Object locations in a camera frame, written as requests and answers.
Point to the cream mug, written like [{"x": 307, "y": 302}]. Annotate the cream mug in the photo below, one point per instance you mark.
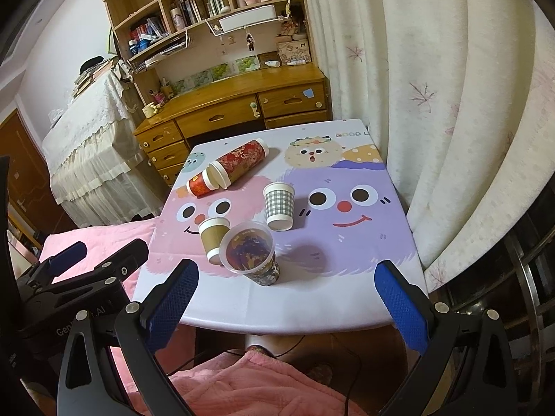
[{"x": 150, "y": 109}]

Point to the lace-covered cabinet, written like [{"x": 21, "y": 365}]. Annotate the lace-covered cabinet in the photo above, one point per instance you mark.
[{"x": 91, "y": 147}]

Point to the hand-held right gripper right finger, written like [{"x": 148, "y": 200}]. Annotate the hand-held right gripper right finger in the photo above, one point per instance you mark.
[{"x": 401, "y": 307}]

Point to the green checkered paper cup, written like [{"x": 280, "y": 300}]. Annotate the green checkered paper cup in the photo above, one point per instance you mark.
[{"x": 279, "y": 208}]

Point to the pink bed blanket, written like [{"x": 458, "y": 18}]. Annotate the pink bed blanket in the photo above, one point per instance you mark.
[{"x": 99, "y": 242}]

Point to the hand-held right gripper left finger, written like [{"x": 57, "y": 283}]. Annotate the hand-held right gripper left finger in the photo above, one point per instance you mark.
[{"x": 172, "y": 301}]

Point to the patterned fabric pouch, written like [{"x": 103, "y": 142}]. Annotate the patterned fabric pouch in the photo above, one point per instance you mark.
[{"x": 294, "y": 52}]

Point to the white printed tumbler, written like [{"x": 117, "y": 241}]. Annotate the white printed tumbler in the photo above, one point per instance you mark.
[{"x": 177, "y": 18}]

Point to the stack of books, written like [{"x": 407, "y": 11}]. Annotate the stack of books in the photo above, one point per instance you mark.
[{"x": 93, "y": 76}]

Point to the clear plastic cup colourful print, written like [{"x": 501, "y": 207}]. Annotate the clear plastic cup colourful print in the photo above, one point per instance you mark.
[{"x": 249, "y": 253}]

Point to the white floral curtain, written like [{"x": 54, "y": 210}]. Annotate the white floral curtain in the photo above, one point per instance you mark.
[{"x": 433, "y": 95}]

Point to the cartoon print tablecloth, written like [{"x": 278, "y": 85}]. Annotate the cartoon print tablecloth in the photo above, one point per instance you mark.
[{"x": 347, "y": 247}]

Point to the brown wooden door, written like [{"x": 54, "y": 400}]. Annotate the brown wooden door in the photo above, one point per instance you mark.
[{"x": 26, "y": 173}]

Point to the small red paper cup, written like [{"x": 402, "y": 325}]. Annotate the small red paper cup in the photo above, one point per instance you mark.
[{"x": 206, "y": 184}]

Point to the long white storage tray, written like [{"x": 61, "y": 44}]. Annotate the long white storage tray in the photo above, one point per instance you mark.
[{"x": 248, "y": 17}]

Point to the small white bottle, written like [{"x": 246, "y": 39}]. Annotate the small white bottle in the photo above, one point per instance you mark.
[{"x": 272, "y": 64}]

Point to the pink fleece clothing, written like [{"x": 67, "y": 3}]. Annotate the pink fleece clothing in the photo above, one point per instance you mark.
[{"x": 243, "y": 385}]

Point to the gold brown paper cup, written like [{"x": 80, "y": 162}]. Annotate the gold brown paper cup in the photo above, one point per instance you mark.
[{"x": 211, "y": 236}]

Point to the tall red patterned cup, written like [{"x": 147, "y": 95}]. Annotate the tall red patterned cup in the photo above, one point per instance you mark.
[{"x": 243, "y": 156}]

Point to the wooden desk with drawers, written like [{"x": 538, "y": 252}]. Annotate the wooden desk with drawers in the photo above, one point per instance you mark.
[{"x": 225, "y": 95}]

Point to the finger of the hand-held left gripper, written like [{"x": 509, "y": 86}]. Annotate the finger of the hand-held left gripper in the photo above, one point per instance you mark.
[
  {"x": 128, "y": 255},
  {"x": 67, "y": 256}
]

